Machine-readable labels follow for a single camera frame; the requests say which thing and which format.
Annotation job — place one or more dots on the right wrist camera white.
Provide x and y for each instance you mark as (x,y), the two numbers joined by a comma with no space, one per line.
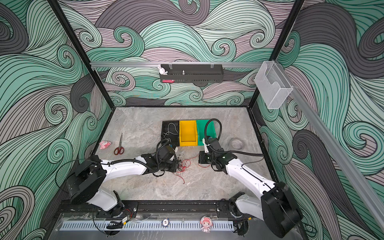
(205,145)

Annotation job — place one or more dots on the white rabbit figurine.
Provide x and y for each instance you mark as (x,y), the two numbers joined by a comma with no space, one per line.
(162,71)

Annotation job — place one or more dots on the yellow storage bin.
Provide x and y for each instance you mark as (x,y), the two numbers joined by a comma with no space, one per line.
(188,133)

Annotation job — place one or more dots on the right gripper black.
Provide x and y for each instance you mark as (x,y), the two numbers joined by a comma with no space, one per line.
(201,157)

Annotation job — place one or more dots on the clear acrylic wall box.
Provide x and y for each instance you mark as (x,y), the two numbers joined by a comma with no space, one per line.
(273,84)

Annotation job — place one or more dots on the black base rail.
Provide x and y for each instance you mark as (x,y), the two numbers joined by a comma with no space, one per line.
(180,207)

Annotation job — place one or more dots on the pink doll figurine front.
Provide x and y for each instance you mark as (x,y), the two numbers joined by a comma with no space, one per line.
(206,224)

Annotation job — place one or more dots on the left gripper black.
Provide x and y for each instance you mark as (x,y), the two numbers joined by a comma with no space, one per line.
(175,163)

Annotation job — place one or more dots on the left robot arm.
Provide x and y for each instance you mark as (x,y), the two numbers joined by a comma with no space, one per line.
(84,183)

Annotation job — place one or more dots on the round badge button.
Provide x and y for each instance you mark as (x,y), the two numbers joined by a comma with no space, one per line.
(165,222)

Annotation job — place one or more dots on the black wall shelf tray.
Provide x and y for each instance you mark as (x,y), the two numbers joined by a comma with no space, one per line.
(196,74)

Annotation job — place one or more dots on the aluminium wall rail back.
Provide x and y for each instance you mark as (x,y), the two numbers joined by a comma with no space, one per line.
(136,64)

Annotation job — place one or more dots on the aluminium wall rail right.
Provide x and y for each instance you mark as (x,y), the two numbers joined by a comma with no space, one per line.
(365,191)

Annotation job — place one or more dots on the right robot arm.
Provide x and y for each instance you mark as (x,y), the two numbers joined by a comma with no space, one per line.
(262,188)

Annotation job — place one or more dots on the white slotted cable duct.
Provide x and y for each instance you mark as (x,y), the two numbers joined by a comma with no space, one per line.
(145,226)

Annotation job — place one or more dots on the pink toy figurine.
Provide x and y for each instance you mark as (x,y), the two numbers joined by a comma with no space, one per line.
(104,144)

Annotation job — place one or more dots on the black storage bin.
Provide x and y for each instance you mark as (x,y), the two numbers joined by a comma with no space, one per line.
(171,131)

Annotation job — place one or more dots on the red handled scissors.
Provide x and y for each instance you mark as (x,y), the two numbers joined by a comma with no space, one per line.
(120,149)

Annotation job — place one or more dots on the aluminium wall rail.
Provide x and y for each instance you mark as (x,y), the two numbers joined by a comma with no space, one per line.
(365,191)
(136,64)

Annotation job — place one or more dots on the green storage bin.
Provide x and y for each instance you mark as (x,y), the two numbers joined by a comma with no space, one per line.
(211,132)

